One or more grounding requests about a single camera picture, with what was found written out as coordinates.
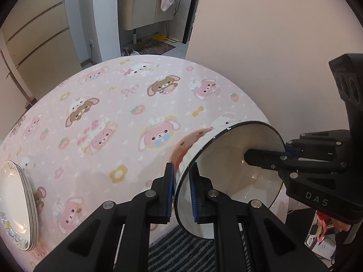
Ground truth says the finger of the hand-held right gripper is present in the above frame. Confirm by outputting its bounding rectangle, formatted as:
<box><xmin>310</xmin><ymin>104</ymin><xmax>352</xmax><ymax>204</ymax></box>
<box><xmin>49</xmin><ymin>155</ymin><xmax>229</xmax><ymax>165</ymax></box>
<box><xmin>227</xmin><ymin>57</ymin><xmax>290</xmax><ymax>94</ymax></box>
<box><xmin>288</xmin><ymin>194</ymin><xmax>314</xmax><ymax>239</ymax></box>
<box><xmin>286</xmin><ymin>130</ymin><xmax>352</xmax><ymax>162</ymax></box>
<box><xmin>243</xmin><ymin>148</ymin><xmax>351</xmax><ymax>174</ymax></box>

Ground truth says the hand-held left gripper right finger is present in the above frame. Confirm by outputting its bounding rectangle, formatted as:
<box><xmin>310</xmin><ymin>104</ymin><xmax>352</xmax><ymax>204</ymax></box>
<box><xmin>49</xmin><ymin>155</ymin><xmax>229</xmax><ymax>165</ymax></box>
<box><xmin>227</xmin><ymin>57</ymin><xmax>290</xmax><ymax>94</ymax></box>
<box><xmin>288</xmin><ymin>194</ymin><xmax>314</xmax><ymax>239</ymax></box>
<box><xmin>189</xmin><ymin>163</ymin><xmax>331</xmax><ymax>272</ymax></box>

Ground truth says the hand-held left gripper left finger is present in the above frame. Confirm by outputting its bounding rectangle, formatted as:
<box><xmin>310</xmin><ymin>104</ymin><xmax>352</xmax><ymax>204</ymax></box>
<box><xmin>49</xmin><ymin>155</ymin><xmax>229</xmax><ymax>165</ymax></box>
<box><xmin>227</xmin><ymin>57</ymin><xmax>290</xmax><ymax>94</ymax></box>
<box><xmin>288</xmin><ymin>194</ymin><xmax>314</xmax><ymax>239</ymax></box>
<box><xmin>33</xmin><ymin>162</ymin><xmax>174</xmax><ymax>272</ymax></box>

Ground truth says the white bowl with black rim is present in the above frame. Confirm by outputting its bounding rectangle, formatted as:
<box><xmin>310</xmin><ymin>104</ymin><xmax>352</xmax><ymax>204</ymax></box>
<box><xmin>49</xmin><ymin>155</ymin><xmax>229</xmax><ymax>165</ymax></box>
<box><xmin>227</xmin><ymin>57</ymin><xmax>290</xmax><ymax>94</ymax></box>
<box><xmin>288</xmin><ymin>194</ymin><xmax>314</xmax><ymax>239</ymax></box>
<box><xmin>174</xmin><ymin>121</ymin><xmax>286</xmax><ymax>239</ymax></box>

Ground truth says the large pink strawberry rabbit bowl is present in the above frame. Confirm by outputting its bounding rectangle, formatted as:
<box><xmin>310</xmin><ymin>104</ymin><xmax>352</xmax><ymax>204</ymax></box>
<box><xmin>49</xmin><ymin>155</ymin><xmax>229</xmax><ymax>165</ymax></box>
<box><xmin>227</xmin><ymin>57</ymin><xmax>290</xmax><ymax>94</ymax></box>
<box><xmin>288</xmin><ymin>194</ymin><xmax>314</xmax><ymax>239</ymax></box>
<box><xmin>169</xmin><ymin>127</ymin><xmax>214</xmax><ymax>177</ymax></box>

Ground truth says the plain white plate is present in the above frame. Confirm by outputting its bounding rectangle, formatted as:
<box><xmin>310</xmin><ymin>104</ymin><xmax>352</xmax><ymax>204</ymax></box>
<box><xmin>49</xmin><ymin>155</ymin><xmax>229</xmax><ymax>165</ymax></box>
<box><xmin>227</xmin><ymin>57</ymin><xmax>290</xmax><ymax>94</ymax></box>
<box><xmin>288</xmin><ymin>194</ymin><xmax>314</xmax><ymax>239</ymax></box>
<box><xmin>14</xmin><ymin>163</ymin><xmax>39</xmax><ymax>251</ymax></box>

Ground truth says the white plate with cartoon print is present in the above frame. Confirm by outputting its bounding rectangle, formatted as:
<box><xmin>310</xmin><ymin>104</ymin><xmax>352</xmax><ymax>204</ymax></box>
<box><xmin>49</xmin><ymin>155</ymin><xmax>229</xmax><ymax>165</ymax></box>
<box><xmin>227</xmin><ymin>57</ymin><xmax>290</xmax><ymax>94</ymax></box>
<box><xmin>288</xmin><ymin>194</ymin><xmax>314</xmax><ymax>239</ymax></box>
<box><xmin>0</xmin><ymin>161</ymin><xmax>34</xmax><ymax>251</ymax></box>

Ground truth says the white packaging box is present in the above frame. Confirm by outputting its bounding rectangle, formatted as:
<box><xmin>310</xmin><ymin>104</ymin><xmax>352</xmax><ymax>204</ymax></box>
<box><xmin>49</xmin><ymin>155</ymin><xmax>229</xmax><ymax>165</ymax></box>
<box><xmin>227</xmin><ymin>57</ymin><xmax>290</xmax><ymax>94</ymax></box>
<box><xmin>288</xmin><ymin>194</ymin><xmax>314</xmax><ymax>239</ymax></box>
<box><xmin>305</xmin><ymin>212</ymin><xmax>339</xmax><ymax>264</ymax></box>

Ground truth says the grey striped rug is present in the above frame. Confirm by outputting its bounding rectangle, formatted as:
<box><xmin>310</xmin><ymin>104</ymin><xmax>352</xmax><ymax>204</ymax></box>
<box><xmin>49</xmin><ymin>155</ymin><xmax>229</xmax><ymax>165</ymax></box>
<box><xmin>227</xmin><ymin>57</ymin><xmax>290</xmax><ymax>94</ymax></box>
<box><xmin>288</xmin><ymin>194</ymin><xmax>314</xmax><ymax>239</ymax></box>
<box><xmin>147</xmin><ymin>225</ymin><xmax>250</xmax><ymax>272</ymax></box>

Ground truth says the pink printed tablecloth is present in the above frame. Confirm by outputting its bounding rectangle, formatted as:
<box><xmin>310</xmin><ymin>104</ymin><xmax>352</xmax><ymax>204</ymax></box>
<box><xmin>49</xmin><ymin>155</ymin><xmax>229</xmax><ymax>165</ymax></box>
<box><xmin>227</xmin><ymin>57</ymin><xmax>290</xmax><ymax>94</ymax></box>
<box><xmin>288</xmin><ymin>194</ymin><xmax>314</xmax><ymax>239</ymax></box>
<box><xmin>0</xmin><ymin>55</ymin><xmax>290</xmax><ymax>264</ymax></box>

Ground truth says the patterned door mat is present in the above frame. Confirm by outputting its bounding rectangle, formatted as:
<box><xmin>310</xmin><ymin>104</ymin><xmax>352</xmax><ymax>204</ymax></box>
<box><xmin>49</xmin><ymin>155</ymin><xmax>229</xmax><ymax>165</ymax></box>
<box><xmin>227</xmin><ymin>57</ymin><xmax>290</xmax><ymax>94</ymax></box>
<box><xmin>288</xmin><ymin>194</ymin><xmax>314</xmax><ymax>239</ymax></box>
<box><xmin>140</xmin><ymin>40</ymin><xmax>176</xmax><ymax>56</ymax></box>

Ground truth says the yellow mop head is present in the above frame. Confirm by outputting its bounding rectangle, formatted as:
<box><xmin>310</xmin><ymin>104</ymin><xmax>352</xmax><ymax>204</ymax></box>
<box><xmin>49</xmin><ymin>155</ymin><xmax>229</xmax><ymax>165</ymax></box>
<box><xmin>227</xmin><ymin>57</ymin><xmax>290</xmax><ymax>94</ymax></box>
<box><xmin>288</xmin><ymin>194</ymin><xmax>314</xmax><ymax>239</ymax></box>
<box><xmin>151</xmin><ymin>34</ymin><xmax>176</xmax><ymax>44</ymax></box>

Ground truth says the beige bathroom vanity cabinet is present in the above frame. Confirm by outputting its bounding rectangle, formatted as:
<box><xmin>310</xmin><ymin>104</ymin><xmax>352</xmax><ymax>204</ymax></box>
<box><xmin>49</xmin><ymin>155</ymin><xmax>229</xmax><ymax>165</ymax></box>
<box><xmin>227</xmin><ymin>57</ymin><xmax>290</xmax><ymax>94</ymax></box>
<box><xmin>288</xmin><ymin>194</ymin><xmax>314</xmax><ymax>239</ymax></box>
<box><xmin>117</xmin><ymin>0</ymin><xmax>175</xmax><ymax>32</ymax></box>

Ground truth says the beige refrigerator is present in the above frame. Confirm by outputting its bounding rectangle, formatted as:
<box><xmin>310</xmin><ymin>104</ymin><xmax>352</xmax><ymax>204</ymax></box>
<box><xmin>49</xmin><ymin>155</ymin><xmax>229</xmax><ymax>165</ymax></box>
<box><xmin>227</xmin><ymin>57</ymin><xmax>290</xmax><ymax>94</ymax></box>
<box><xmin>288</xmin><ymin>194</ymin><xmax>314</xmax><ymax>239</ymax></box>
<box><xmin>0</xmin><ymin>0</ymin><xmax>83</xmax><ymax>100</ymax></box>

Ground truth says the black door frame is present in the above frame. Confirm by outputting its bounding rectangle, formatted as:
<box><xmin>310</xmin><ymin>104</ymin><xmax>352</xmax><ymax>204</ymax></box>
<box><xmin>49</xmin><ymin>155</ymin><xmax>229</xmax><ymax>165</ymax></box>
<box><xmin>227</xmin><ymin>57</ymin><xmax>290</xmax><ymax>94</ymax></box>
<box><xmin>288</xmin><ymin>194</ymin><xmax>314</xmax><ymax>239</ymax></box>
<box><xmin>183</xmin><ymin>0</ymin><xmax>205</xmax><ymax>44</ymax></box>

